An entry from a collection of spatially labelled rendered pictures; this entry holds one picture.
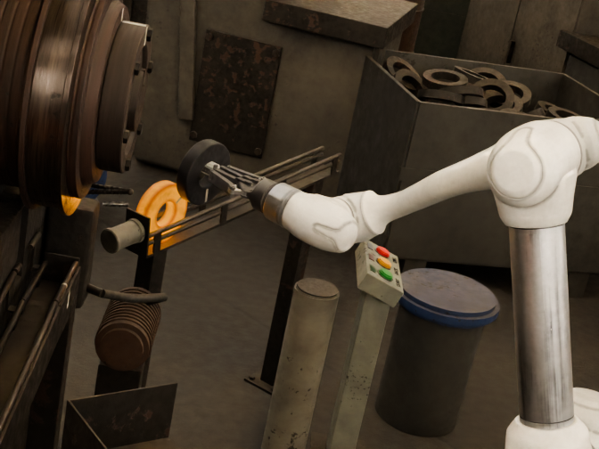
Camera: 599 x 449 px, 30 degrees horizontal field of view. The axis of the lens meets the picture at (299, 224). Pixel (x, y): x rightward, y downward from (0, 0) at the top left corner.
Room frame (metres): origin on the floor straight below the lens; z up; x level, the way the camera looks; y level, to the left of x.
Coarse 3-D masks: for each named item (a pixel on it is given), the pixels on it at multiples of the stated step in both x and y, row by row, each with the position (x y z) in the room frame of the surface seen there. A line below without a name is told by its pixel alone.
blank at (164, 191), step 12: (144, 192) 2.46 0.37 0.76; (156, 192) 2.46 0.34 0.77; (168, 192) 2.49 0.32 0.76; (144, 204) 2.44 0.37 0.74; (156, 204) 2.46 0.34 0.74; (168, 204) 2.53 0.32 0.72; (180, 204) 2.53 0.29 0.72; (156, 216) 2.46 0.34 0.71; (168, 216) 2.52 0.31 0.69; (180, 216) 2.54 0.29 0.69; (156, 228) 2.47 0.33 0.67
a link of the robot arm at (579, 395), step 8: (576, 392) 2.02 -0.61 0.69; (584, 392) 2.03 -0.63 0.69; (592, 392) 2.04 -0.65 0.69; (576, 400) 1.98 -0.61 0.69; (584, 400) 1.98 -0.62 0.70; (592, 400) 1.99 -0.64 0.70; (576, 408) 1.97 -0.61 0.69; (584, 408) 1.96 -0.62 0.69; (592, 408) 1.97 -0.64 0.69; (584, 416) 1.95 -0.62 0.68; (592, 416) 1.95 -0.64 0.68; (592, 424) 1.94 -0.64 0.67; (592, 432) 1.94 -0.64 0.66; (592, 440) 1.92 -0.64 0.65
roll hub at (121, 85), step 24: (120, 24) 1.98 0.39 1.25; (144, 24) 2.02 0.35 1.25; (120, 48) 1.91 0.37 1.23; (144, 48) 2.06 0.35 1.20; (120, 72) 1.88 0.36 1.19; (144, 72) 1.99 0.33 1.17; (120, 96) 1.87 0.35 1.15; (144, 96) 2.13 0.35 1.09; (120, 120) 1.86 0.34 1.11; (96, 144) 1.87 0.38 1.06; (120, 144) 1.87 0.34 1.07; (120, 168) 1.91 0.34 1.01
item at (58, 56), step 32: (64, 0) 1.87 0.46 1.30; (64, 32) 1.82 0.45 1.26; (64, 64) 1.79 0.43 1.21; (32, 96) 1.77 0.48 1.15; (64, 96) 1.77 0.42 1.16; (32, 128) 1.77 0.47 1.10; (64, 128) 1.76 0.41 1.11; (32, 160) 1.78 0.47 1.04; (64, 160) 1.80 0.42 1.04; (32, 192) 1.83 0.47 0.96; (64, 192) 1.84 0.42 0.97
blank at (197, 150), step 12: (204, 144) 2.42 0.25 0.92; (216, 144) 2.44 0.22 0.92; (192, 156) 2.39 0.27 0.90; (204, 156) 2.41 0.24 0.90; (216, 156) 2.44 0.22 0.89; (228, 156) 2.49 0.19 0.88; (180, 168) 2.39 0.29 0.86; (192, 168) 2.38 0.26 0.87; (180, 180) 2.38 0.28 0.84; (192, 180) 2.39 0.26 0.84; (204, 180) 2.46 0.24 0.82; (180, 192) 2.39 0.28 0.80; (192, 192) 2.39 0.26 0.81; (204, 192) 2.43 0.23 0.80; (216, 192) 2.47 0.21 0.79
